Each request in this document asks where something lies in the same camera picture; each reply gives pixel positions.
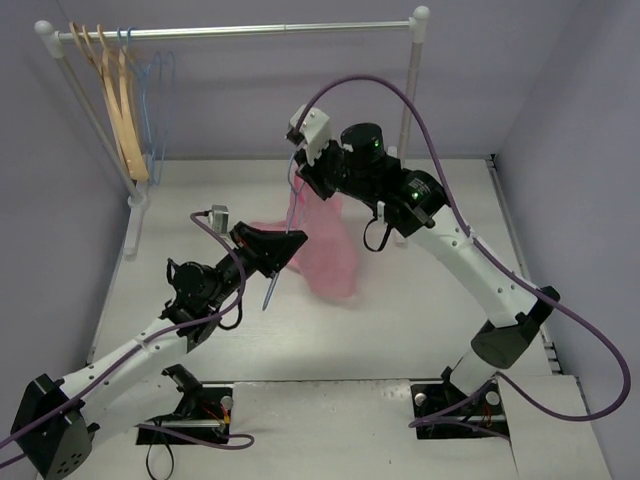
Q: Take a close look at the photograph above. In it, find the blue wire hanger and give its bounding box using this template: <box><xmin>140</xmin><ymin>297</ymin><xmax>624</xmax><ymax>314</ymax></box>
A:
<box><xmin>117</xmin><ymin>26</ymin><xmax>175</xmax><ymax>185</ymax></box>
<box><xmin>262</xmin><ymin>154</ymin><xmax>305</xmax><ymax>311</ymax></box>
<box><xmin>128</xmin><ymin>50</ymin><xmax>177</xmax><ymax>185</ymax></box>

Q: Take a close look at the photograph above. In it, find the pink t shirt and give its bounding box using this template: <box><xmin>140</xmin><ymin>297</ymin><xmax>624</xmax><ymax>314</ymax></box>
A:
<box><xmin>251</xmin><ymin>178</ymin><xmax>359</xmax><ymax>300</ymax></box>

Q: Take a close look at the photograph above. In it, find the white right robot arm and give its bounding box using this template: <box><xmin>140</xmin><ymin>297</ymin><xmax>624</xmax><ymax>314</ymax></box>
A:
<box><xmin>287</xmin><ymin>122</ymin><xmax>560</xmax><ymax>412</ymax></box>

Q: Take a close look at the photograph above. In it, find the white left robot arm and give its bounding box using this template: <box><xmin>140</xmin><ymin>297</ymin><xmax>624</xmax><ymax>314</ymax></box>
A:
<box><xmin>1</xmin><ymin>222</ymin><xmax>307</xmax><ymax>479</ymax></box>

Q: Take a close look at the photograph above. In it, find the wooden hanger middle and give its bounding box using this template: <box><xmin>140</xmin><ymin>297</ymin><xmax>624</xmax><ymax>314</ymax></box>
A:
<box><xmin>81</xmin><ymin>24</ymin><xmax>147</xmax><ymax>179</ymax></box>

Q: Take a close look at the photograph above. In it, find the wooden hanger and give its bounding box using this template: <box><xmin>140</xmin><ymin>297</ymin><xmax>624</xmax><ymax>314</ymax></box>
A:
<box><xmin>81</xmin><ymin>24</ymin><xmax>147</xmax><ymax>179</ymax></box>
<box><xmin>96</xmin><ymin>24</ymin><xmax>150</xmax><ymax>181</ymax></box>
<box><xmin>68</xmin><ymin>22</ymin><xmax>141</xmax><ymax>176</ymax></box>

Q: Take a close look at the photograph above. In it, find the wooden hanger right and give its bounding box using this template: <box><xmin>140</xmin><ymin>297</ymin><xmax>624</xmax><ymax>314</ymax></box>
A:
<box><xmin>96</xmin><ymin>24</ymin><xmax>150</xmax><ymax>181</ymax></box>

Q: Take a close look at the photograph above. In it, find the wooden hanger left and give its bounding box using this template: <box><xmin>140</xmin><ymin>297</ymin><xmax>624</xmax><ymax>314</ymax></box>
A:
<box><xmin>68</xmin><ymin>22</ymin><xmax>141</xmax><ymax>176</ymax></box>

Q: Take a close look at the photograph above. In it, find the white metal clothes rack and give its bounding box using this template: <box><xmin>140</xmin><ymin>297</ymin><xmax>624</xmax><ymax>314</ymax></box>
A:
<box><xmin>30</xmin><ymin>1</ymin><xmax>415</xmax><ymax>252</ymax></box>

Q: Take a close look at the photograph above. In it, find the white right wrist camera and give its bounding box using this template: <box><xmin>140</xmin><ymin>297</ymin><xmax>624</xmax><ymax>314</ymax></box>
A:
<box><xmin>286</xmin><ymin>104</ymin><xmax>334</xmax><ymax>166</ymax></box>

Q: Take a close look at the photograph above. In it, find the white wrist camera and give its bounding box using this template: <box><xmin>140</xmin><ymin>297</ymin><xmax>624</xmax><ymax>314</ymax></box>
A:
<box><xmin>286</xmin><ymin>104</ymin><xmax>334</xmax><ymax>166</ymax></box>
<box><xmin>208</xmin><ymin>205</ymin><xmax>230</xmax><ymax>236</ymax></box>

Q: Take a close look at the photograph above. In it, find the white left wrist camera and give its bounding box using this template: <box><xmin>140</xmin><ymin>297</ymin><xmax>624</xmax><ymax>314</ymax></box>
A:
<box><xmin>208</xmin><ymin>205</ymin><xmax>230</xmax><ymax>236</ymax></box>

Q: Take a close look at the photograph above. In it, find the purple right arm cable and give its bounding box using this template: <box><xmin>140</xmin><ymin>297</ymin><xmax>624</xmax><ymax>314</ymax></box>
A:
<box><xmin>294</xmin><ymin>75</ymin><xmax>632</xmax><ymax>429</ymax></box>

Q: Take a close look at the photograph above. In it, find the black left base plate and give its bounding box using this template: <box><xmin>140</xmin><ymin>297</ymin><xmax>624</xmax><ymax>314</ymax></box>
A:
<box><xmin>136</xmin><ymin>384</ymin><xmax>234</xmax><ymax>445</ymax></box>

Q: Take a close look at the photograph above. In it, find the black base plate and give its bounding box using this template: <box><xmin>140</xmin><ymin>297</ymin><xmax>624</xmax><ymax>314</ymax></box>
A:
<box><xmin>410</xmin><ymin>382</ymin><xmax>510</xmax><ymax>441</ymax></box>
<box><xmin>136</xmin><ymin>384</ymin><xmax>234</xmax><ymax>445</ymax></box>

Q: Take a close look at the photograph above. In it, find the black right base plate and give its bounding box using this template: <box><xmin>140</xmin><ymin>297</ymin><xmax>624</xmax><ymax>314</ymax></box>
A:
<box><xmin>410</xmin><ymin>382</ymin><xmax>510</xmax><ymax>441</ymax></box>

